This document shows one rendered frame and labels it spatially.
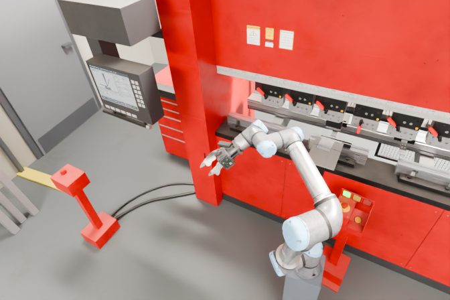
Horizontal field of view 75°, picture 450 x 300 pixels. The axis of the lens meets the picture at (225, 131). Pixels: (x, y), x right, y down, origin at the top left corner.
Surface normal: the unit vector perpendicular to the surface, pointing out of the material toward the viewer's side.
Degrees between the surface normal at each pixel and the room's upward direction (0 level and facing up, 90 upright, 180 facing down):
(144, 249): 0
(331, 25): 90
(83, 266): 0
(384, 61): 90
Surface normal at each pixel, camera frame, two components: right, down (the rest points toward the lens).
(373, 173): -0.07, -0.77
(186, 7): -0.49, 0.58
